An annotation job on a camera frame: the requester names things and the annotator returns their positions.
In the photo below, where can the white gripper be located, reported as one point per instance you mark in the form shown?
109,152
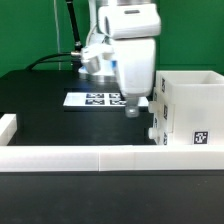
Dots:
135,69

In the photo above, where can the white drawer with tag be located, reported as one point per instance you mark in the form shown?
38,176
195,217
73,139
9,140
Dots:
162,110
160,135

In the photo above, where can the white front drawer with tag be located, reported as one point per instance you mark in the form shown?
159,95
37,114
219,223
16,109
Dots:
160,135

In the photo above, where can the white drawer cabinet box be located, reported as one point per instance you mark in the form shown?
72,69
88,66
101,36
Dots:
198,98

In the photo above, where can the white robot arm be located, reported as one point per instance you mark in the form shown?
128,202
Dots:
112,20

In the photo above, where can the fiducial marker sheet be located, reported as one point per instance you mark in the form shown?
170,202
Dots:
81,99

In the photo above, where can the white table border fence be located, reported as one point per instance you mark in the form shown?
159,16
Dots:
102,158

